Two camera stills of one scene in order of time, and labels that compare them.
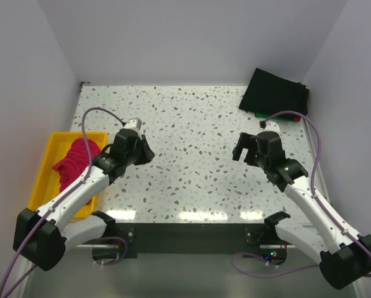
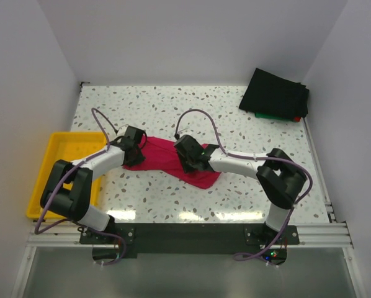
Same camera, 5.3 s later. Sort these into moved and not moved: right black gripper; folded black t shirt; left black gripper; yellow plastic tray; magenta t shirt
Moved: magenta t shirt; right black gripper
Not moved: folded black t shirt; left black gripper; yellow plastic tray
